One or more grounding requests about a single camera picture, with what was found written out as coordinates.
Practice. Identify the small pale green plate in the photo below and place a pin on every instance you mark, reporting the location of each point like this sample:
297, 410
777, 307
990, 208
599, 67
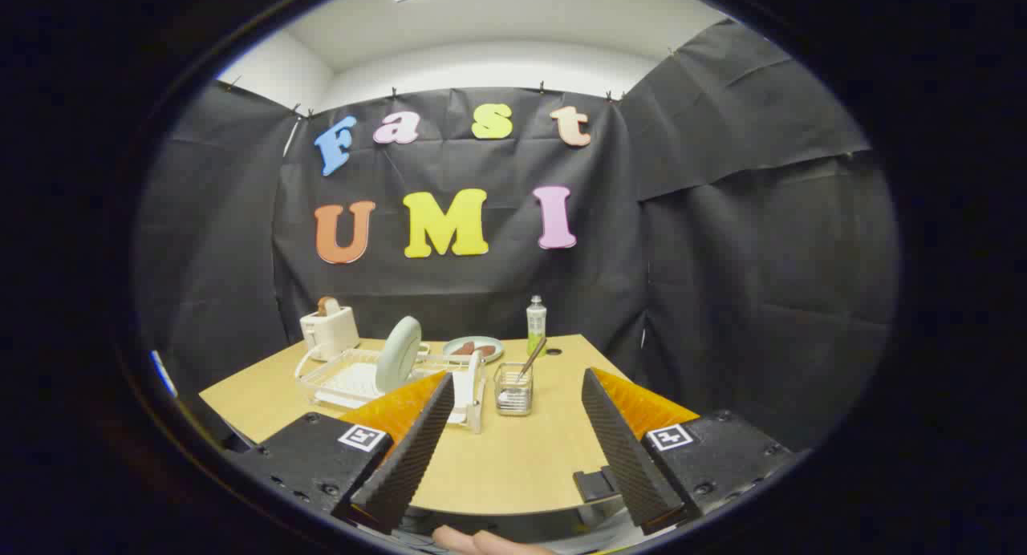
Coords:
493, 354

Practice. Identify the white toaster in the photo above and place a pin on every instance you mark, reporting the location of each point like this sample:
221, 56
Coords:
333, 330

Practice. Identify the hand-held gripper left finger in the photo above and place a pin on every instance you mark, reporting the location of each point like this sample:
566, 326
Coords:
409, 459

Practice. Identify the large pale green plate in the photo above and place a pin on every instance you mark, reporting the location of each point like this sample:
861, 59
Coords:
399, 353

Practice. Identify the black table clamp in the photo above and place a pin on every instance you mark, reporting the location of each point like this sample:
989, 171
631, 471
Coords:
594, 484

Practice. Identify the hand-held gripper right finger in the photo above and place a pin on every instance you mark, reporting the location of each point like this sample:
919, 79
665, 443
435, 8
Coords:
626, 459

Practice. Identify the black backdrop cloth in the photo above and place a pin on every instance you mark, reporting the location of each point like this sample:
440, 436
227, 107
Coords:
722, 258

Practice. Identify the white drain tray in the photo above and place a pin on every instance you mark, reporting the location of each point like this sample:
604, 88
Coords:
353, 382

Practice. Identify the green drink bottle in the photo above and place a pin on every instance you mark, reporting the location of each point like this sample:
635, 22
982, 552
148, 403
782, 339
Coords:
536, 318

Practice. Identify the brown bread slice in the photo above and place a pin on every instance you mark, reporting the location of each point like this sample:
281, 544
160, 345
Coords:
327, 305

